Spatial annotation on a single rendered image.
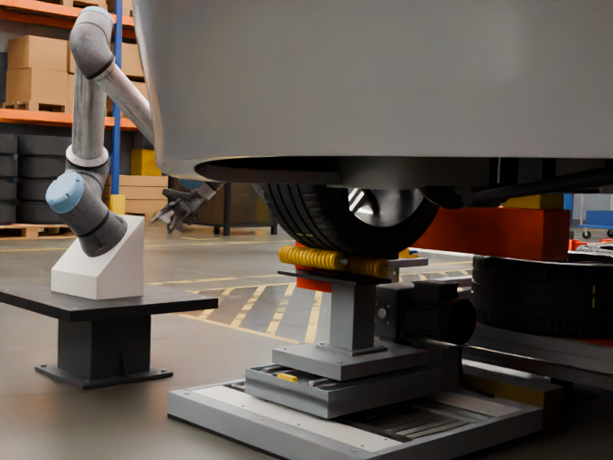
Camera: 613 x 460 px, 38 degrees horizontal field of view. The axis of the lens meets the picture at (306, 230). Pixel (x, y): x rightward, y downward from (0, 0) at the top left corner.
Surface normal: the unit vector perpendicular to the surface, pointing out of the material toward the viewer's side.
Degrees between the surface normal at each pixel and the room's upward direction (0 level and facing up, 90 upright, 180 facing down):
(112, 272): 90
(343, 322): 90
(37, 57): 90
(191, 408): 90
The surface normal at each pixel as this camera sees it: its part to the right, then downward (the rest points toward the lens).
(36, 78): 0.72, 0.07
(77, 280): -0.67, 0.02
